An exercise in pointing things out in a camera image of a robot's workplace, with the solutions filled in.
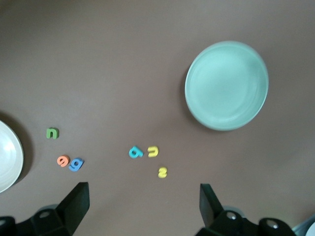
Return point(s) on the blue foam letter g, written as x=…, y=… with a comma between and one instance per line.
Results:
x=75, y=166

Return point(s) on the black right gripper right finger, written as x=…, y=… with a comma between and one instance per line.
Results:
x=221, y=223

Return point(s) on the brown table cover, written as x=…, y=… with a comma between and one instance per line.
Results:
x=98, y=73

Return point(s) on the beige plate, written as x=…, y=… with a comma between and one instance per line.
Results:
x=9, y=157

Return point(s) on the teal foam letter q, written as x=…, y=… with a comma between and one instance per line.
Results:
x=139, y=152

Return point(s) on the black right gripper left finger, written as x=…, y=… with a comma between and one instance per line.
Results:
x=61, y=221

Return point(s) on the yellow foam letter u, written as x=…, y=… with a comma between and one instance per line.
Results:
x=153, y=148

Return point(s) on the green foam letter n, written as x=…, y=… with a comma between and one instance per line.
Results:
x=52, y=129

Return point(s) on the yellow foam letter z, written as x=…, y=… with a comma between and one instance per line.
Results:
x=162, y=172

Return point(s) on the green plate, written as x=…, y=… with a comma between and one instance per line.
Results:
x=226, y=86

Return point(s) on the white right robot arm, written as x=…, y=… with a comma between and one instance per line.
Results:
x=307, y=228

